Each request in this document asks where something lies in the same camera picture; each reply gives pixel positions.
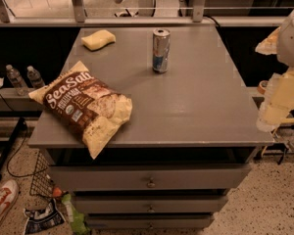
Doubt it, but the sea salt chips bag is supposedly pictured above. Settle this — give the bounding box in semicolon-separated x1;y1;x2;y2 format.
28;61;132;159

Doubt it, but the yellow sponge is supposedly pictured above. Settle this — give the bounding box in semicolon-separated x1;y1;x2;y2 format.
81;29;116;51

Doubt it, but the white orange sneaker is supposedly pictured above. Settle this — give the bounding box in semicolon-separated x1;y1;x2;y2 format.
0;179;19;224

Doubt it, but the black stand leg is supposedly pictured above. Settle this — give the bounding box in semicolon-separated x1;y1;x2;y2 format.
0;117;25;180

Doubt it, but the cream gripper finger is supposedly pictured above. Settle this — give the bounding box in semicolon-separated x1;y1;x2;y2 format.
255;27;280;55
256;101;291;132

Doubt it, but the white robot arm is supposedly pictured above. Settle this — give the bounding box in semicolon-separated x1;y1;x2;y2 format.
255;10;294;132

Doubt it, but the black cable on floor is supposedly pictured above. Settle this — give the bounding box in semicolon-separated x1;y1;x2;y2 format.
0;81;50;178

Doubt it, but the roll of tape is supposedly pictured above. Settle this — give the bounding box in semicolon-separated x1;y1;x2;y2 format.
257;80;269;94

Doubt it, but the metal railing frame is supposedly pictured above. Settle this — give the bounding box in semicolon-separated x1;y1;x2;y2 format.
0;0;294;27

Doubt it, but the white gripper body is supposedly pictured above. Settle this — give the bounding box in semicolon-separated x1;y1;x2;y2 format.
265;68;294;112

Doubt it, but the dark crumpled snack bag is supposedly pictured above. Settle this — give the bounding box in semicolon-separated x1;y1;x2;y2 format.
24;200;65;235

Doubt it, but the left plastic water bottle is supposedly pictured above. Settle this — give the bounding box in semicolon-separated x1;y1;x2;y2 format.
6;65;28;96

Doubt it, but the black wire basket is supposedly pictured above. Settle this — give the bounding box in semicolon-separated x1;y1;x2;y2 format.
29;153;53;198

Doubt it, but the grey drawer cabinet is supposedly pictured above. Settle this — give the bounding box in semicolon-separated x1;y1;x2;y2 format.
29;25;271;229

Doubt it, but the plastic water bottle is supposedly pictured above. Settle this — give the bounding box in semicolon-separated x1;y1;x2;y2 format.
6;65;28;96
27;66;45;89

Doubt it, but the silver blue redbull can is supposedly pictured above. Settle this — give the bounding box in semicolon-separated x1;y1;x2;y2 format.
153;28;171;73

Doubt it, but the right plastic water bottle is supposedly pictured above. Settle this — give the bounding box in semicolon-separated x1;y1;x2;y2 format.
27;66;45;89

